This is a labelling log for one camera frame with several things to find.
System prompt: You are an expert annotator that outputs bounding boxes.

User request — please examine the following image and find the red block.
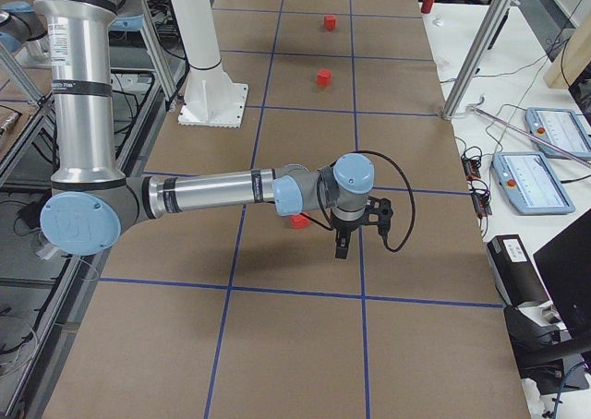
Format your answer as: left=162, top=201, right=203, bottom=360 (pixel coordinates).
left=316, top=68, right=332, bottom=87
left=323, top=15, right=337, bottom=31
left=289, top=212, right=311, bottom=230

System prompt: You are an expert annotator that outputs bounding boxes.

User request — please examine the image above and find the brown paper table mat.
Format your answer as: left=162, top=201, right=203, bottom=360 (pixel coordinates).
left=43, top=0, right=528, bottom=418

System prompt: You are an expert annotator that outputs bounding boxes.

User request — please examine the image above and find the small electronics board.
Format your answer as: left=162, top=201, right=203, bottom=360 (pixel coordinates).
left=461, top=146, right=492, bottom=219

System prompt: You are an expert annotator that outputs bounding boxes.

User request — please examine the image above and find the black label printer box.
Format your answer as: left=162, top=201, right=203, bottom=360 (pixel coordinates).
left=486, top=234, right=549, bottom=308

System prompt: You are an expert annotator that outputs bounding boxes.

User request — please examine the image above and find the metal rod with hook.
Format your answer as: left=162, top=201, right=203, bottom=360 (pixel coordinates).
left=466, top=103, right=590, bottom=166

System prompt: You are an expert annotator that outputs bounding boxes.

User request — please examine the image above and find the near teach pendant tablet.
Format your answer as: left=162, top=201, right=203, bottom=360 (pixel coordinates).
left=492, top=151, right=575, bottom=216

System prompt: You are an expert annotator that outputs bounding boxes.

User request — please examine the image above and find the teach pendant tablet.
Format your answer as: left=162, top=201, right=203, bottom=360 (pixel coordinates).
left=492, top=151, right=575, bottom=216
left=525, top=107, right=590, bottom=161

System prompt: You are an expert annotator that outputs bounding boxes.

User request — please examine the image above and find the far teach pendant tablet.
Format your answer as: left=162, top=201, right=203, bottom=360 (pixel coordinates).
left=525, top=107, right=590, bottom=161

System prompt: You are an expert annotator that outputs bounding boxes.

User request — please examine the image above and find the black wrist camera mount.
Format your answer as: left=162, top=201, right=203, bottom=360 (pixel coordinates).
left=361, top=196, right=393, bottom=238

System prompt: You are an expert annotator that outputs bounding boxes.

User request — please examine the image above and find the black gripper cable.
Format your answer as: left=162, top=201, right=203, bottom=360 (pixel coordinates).
left=355, top=150, right=416, bottom=254

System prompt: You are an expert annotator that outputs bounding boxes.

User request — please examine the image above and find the white pedestal column base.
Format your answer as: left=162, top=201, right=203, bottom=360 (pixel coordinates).
left=171, top=0, right=248, bottom=128

